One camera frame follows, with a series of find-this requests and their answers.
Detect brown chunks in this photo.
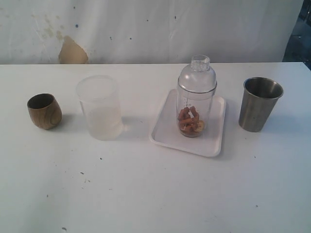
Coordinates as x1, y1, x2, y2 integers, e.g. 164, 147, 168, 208
177, 106, 202, 137

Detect clear plastic shaker tumbler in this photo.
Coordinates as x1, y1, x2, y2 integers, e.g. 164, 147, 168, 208
176, 86, 216, 138

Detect gold foil coin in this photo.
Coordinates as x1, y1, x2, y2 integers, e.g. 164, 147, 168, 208
194, 120, 205, 133

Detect clear shaker lid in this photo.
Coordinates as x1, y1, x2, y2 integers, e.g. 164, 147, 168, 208
178, 55, 217, 93

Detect stainless steel cup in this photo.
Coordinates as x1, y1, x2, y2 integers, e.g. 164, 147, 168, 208
239, 77, 284, 133

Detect brown wooden cup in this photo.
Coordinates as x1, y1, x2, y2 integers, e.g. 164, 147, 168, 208
27, 93, 62, 130

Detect white rectangular tray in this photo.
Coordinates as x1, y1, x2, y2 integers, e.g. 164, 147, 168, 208
149, 89, 226, 157

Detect translucent plastic container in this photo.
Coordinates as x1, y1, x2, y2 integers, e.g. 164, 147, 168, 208
76, 75, 123, 141

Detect white backdrop cloth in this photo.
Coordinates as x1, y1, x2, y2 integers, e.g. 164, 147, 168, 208
0, 0, 303, 64

